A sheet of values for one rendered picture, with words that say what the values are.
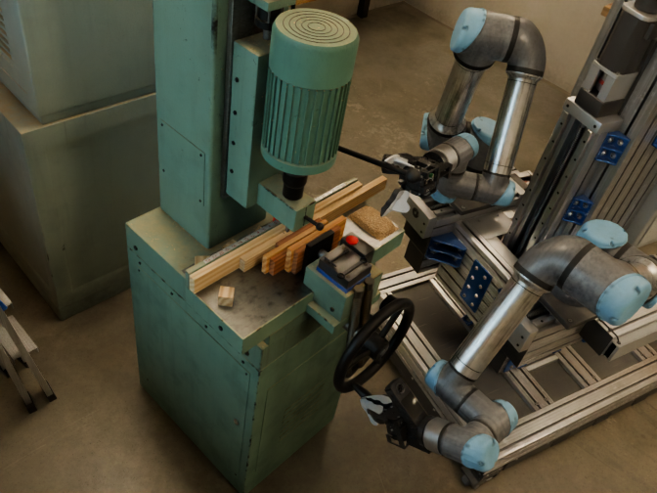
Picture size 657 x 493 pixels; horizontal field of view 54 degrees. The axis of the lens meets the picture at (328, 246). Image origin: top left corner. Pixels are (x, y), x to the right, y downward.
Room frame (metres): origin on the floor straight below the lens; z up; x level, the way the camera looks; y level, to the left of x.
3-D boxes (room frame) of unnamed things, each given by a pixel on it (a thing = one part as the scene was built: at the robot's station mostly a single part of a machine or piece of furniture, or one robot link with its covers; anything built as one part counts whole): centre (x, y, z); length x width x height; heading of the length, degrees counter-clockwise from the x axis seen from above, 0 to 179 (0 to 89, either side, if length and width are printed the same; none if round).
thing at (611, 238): (1.36, -0.72, 0.98); 0.13 x 0.12 x 0.14; 51
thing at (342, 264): (1.11, -0.06, 0.99); 0.13 x 0.11 x 0.06; 145
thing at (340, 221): (1.20, 0.03, 0.94); 0.20 x 0.02 x 0.08; 145
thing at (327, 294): (1.11, -0.05, 0.92); 0.15 x 0.13 x 0.09; 145
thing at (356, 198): (1.32, 0.04, 0.92); 0.55 x 0.02 x 0.04; 145
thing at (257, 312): (1.16, 0.02, 0.87); 0.61 x 0.30 x 0.06; 145
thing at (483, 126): (1.77, -0.41, 0.98); 0.13 x 0.12 x 0.14; 90
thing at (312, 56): (1.21, 0.11, 1.35); 0.18 x 0.18 x 0.31
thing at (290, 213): (1.23, 0.13, 1.03); 0.14 x 0.07 x 0.09; 55
